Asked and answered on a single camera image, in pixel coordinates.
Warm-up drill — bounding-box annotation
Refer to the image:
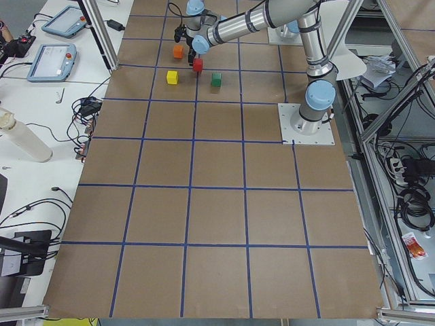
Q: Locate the aluminium frame post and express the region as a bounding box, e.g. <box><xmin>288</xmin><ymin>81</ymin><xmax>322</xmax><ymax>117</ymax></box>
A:
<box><xmin>77</xmin><ymin>0</ymin><xmax>119</xmax><ymax>72</ymax></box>

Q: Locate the white power strip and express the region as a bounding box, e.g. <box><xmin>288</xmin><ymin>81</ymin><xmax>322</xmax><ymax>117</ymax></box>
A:
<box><xmin>389</xmin><ymin>158</ymin><xmax>408</xmax><ymax>187</ymax></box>

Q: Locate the black power adapter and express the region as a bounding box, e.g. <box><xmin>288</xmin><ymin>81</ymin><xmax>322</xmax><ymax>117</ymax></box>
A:
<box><xmin>106</xmin><ymin>20</ymin><xmax>125</xmax><ymax>31</ymax></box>

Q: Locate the orange wooden block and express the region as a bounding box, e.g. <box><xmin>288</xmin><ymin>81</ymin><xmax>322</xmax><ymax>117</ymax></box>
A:
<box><xmin>173</xmin><ymin>45</ymin><xmax>184</xmax><ymax>59</ymax></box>

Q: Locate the lower teach pendant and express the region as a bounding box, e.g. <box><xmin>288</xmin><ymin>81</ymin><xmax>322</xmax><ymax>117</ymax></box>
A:
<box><xmin>27</xmin><ymin>43</ymin><xmax>77</xmax><ymax>82</ymax></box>

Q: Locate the brown paper table mat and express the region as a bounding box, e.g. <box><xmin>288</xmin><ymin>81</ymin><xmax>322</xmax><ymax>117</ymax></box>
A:
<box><xmin>44</xmin><ymin>1</ymin><xmax>383</xmax><ymax>319</ymax></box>

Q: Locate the crumpled white paper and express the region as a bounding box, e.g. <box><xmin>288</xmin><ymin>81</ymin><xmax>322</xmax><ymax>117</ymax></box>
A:
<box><xmin>362</xmin><ymin>56</ymin><xmax>396</xmax><ymax>89</ymax></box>

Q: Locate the hex key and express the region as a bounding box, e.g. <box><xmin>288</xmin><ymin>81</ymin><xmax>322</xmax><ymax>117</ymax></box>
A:
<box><xmin>55</xmin><ymin>88</ymin><xmax>65</xmax><ymax>104</ymax></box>

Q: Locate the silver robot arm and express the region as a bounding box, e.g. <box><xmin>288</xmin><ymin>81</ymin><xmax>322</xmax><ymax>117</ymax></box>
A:
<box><xmin>183</xmin><ymin>1</ymin><xmax>313</xmax><ymax>46</ymax></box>
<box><xmin>186</xmin><ymin>1</ymin><xmax>330</xmax><ymax>69</ymax></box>

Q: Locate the teach pendant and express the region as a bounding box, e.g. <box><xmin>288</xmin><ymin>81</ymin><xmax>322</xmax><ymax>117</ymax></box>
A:
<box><xmin>41</xmin><ymin>5</ymin><xmax>87</xmax><ymax>39</ymax></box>
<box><xmin>27</xmin><ymin>43</ymin><xmax>77</xmax><ymax>82</ymax></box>

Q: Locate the red wooden block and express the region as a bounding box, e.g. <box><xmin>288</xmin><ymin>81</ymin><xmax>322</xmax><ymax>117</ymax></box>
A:
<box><xmin>192</xmin><ymin>58</ymin><xmax>203</xmax><ymax>73</ymax></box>

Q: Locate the upper teach pendant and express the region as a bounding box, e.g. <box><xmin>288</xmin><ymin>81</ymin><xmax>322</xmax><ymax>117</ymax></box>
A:
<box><xmin>41</xmin><ymin>5</ymin><xmax>87</xmax><ymax>39</ymax></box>

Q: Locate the red snack packet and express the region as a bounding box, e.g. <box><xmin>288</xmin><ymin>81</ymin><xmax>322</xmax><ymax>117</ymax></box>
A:
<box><xmin>402</xmin><ymin>232</ymin><xmax>428</xmax><ymax>259</ymax></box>

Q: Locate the black camera stand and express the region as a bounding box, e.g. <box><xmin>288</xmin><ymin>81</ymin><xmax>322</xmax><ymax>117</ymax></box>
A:
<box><xmin>1</xmin><ymin>230</ymin><xmax>52</xmax><ymax>277</ymax></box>

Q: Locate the yellow wooden block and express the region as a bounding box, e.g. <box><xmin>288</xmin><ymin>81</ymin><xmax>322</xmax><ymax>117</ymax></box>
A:
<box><xmin>167</xmin><ymin>71</ymin><xmax>179</xmax><ymax>85</ymax></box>

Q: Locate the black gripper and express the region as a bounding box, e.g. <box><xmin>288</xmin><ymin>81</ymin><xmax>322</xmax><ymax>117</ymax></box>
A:
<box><xmin>174</xmin><ymin>26</ymin><xmax>196</xmax><ymax>65</ymax></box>

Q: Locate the green wooden block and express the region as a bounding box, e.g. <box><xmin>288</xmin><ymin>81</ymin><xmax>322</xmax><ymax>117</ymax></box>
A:
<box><xmin>211</xmin><ymin>72</ymin><xmax>222</xmax><ymax>88</ymax></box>

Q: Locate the white cardboard tube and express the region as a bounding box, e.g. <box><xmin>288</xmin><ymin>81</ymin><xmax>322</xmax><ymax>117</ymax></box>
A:
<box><xmin>1</xmin><ymin>107</ymin><xmax>53</xmax><ymax>162</ymax></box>

